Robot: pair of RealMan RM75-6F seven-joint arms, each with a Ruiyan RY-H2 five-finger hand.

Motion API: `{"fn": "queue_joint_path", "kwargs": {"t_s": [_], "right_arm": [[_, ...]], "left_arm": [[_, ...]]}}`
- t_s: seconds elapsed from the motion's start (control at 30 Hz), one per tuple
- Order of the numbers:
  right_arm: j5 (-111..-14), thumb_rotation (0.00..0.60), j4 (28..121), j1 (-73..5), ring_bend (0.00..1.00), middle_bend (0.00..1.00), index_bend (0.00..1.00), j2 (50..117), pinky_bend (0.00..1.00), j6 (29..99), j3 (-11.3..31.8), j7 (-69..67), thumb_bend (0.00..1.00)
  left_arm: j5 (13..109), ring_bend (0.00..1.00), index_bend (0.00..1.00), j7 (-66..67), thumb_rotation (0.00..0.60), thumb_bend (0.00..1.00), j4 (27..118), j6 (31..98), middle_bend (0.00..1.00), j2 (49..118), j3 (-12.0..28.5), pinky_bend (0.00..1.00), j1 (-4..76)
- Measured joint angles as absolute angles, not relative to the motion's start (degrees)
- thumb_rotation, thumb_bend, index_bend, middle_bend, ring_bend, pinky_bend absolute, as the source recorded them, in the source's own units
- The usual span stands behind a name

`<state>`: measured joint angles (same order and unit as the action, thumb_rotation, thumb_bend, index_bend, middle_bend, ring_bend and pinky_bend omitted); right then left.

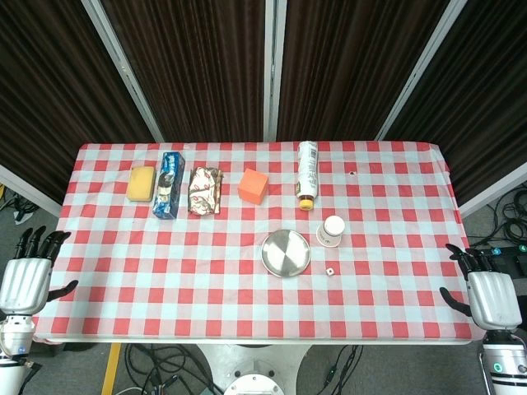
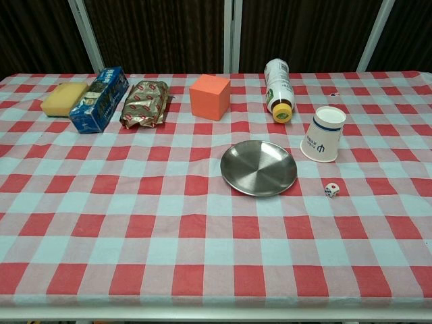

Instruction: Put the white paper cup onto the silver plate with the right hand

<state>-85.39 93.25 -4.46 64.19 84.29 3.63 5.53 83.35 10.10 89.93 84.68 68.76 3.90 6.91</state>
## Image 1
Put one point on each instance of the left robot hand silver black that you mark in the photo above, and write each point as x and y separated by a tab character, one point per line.
22	284

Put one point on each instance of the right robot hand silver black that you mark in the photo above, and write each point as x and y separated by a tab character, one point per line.
494	300

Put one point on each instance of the white paper cup blue print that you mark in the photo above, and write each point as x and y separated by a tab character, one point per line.
331	232

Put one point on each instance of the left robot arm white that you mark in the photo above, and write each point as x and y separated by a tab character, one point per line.
14	362

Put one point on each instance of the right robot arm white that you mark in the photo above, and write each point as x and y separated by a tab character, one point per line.
504	362

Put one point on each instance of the blue cookie box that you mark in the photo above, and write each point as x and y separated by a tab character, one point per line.
166	187

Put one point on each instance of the orange foam cube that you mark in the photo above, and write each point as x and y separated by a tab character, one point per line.
252	187

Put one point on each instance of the black power strip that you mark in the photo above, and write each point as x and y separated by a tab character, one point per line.
508	255

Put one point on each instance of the yellow sponge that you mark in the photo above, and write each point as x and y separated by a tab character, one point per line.
141	184

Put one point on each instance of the red white checkered tablecloth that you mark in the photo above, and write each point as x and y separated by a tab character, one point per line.
185	267

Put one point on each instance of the dark brown partition panel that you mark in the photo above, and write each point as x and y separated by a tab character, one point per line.
350	70
197	70
486	103
53	103

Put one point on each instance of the gold foil snack bag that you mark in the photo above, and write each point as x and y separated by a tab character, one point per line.
204	191

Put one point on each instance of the round stainless steel plate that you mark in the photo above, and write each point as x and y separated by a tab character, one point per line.
285	253

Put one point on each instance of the white bottle yellow cap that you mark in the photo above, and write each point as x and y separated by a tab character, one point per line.
308	173

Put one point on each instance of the white partition frame post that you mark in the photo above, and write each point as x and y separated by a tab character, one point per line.
494	191
273	70
29	191
123	70
422	70

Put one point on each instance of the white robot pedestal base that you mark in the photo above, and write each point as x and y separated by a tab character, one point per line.
255	370

